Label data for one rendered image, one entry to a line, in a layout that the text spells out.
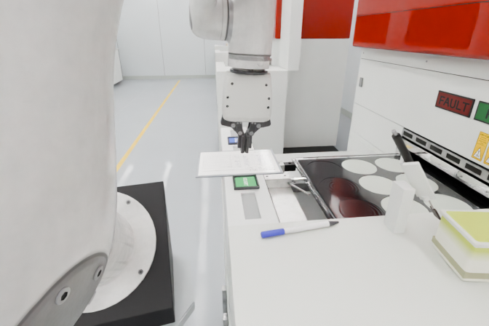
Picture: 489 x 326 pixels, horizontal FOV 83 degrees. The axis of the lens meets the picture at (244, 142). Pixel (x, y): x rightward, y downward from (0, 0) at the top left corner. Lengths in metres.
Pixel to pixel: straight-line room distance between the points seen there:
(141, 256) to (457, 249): 0.48
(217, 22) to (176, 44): 8.07
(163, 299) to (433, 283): 0.40
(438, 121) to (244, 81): 0.62
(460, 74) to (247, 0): 0.62
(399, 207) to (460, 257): 0.10
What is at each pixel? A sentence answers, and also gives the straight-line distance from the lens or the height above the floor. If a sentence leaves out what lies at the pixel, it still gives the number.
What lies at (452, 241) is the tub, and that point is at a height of 1.01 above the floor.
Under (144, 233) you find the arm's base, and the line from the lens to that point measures 0.54.
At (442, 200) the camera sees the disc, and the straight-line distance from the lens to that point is 0.83.
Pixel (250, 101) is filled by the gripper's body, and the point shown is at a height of 1.15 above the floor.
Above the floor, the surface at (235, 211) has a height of 0.96.
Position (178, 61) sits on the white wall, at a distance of 8.60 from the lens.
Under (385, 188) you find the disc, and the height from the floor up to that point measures 0.90.
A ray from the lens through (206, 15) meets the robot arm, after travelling 0.50.
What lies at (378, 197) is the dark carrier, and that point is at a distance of 0.77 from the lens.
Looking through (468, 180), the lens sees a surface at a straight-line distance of 0.90.
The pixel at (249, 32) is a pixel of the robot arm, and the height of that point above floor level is 1.28.
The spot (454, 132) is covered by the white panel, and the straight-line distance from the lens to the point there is 0.94.
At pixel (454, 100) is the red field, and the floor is 1.11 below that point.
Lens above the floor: 1.28
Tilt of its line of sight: 22 degrees down
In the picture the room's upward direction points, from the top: straight up
